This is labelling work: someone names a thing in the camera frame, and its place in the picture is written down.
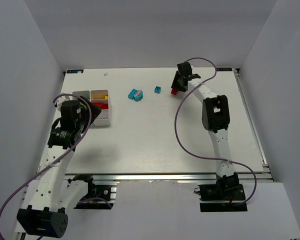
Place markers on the teal printed round lego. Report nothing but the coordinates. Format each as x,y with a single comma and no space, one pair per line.
138,95

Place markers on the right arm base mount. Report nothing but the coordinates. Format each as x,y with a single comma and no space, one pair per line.
211,201

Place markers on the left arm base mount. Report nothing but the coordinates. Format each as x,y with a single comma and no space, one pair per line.
97,197

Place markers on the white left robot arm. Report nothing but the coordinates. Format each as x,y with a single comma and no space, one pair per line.
45,215

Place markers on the red lego brick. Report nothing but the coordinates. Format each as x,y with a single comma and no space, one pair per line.
174,91
103,106

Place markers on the white compartment container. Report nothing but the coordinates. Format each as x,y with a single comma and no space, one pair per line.
105,118

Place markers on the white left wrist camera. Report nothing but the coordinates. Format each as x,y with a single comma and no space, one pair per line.
58,102

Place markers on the blue long lego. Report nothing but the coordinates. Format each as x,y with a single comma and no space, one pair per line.
131,95

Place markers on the blue label right corner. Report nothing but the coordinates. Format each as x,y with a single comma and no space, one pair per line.
224,69

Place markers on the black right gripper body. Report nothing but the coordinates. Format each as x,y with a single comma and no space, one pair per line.
177,81

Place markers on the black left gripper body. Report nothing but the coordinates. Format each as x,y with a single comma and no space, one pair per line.
90,111

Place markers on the red lego brick top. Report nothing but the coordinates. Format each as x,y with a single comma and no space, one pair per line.
174,91

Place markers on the blue label corner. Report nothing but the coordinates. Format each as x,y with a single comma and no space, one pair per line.
74,71
224,69

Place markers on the yellow lego brick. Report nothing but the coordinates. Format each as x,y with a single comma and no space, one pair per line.
100,97

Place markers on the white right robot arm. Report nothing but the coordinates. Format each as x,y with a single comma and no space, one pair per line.
215,119

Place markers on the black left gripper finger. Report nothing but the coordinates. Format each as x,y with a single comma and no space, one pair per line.
84,103
95,112

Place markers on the teal small lego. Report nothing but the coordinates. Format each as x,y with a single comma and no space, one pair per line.
157,89

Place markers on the blue label left corner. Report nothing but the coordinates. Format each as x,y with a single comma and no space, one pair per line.
74,71

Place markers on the aluminium table front rail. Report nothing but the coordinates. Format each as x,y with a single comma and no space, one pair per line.
265,176

